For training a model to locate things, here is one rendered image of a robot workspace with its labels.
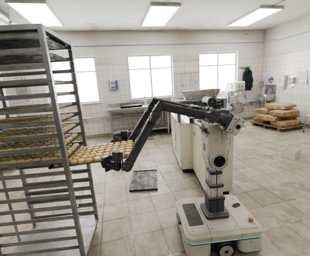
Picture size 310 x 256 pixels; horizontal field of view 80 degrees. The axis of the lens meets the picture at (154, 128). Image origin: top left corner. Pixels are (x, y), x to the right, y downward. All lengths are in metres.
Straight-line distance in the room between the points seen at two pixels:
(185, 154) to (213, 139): 1.52
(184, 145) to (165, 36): 4.01
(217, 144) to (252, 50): 6.21
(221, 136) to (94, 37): 5.00
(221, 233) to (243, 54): 6.27
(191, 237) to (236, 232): 0.36
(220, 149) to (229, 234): 0.68
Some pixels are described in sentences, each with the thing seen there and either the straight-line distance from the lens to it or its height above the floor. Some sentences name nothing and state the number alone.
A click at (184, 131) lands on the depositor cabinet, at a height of 0.71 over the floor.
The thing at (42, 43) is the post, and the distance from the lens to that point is 1.37.
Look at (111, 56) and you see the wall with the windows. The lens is 5.83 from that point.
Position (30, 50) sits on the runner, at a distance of 1.43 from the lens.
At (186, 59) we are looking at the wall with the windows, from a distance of 6.28.
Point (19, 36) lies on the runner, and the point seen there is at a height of 1.76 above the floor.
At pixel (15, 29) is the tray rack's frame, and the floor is 1.79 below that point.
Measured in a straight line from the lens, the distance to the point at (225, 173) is 2.47.
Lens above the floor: 1.43
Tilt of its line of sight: 13 degrees down
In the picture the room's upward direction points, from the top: 4 degrees counter-clockwise
